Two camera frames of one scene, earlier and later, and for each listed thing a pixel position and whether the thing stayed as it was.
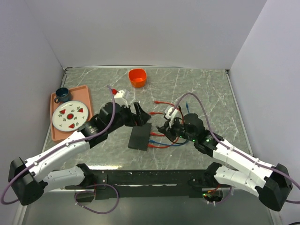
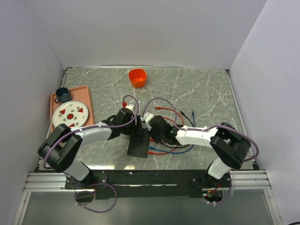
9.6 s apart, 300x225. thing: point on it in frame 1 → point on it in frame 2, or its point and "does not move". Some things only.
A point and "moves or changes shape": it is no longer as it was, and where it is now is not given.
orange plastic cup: (138, 77) does not move
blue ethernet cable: (176, 145) moves or changes shape
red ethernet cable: (159, 146) moves or changes shape
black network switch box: (140, 137) moves or changes shape
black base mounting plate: (126, 183) does not move
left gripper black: (142, 116) → (138, 130)
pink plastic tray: (80, 94) does not move
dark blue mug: (63, 94) does not move
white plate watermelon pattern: (69, 116) does not move
